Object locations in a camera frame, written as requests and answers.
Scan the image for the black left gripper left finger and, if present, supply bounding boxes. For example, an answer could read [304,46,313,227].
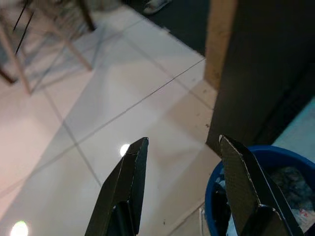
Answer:
[85,137,149,236]

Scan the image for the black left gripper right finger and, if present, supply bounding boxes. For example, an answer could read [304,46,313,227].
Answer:
[219,134,306,236]

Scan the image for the small white crumpled paper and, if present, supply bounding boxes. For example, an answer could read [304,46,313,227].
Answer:
[213,172,228,189]

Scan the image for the blue plastic bucket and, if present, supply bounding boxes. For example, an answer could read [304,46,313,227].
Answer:
[204,145,315,236]

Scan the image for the large white crumpled paper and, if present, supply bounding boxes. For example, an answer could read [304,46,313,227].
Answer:
[287,199,315,234]

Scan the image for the dark door with wooden edge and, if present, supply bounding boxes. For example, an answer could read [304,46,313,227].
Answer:
[203,0,315,150]

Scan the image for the dark floor mat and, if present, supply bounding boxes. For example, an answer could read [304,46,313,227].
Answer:
[123,0,210,56]

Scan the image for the white shoe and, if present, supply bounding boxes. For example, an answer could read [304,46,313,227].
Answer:
[142,0,173,14]

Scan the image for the wooden frame stool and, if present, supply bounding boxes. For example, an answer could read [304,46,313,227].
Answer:
[0,0,96,95]

